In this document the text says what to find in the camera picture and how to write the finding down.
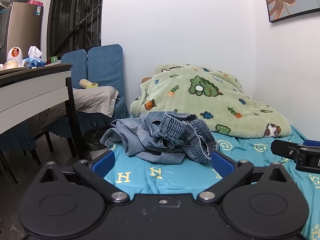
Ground grey cloth on chair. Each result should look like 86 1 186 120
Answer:
73 86 119 118

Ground white black desk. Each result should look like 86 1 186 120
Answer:
0 63 86 160

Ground white tissue pack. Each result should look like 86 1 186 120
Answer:
28 46 42 59

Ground green dinosaur fleece blanket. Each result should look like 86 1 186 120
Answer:
130 64 291 138

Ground blue quilted chair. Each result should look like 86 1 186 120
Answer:
61 44 130 133

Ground brown refrigerator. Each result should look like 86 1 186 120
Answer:
1 2 43 63

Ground blue plastic bag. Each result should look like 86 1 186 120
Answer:
21 57 46 69

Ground blue denim pants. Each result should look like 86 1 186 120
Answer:
100 112 219 164

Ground yellow plush toy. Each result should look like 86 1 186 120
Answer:
79 79 99 89

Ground black trash bin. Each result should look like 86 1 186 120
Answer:
84 127 108 159

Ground teal printed bed sheet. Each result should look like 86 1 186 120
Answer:
104 133 319 239

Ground dark window grille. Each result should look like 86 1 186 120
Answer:
47 0 103 58

